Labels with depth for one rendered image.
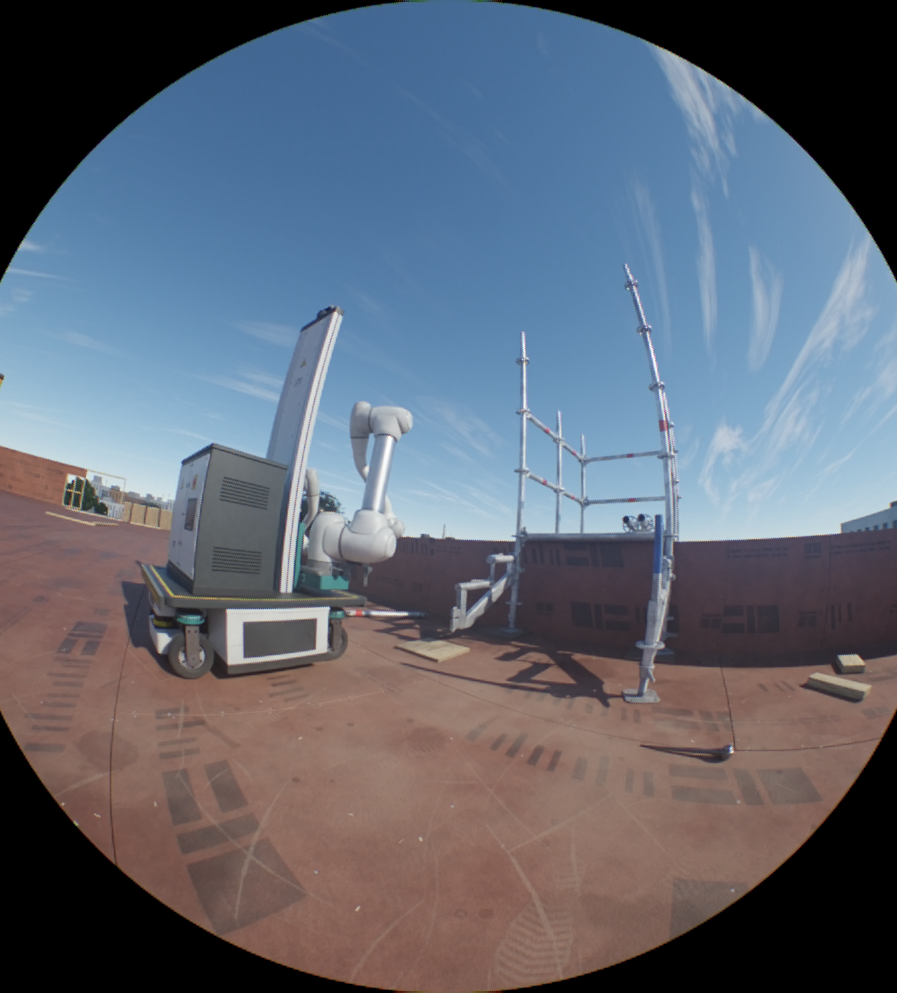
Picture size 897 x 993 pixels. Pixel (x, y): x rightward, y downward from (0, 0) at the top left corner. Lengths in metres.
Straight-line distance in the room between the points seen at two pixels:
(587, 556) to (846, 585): 1.89
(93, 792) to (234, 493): 1.02
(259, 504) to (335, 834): 1.06
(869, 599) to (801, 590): 0.58
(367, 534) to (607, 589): 1.61
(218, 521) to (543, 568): 2.08
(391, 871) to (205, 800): 0.38
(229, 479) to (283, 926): 1.21
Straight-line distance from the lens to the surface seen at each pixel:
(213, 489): 1.22
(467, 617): 2.01
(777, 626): 2.37
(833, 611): 2.51
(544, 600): 2.48
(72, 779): 0.91
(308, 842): 0.73
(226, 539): 1.24
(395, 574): 3.54
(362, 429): 1.64
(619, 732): 1.21
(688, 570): 2.24
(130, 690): 1.25
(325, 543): 1.42
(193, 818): 0.79
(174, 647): 1.27
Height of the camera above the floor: 0.57
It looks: 10 degrees up
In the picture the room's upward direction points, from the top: 5 degrees clockwise
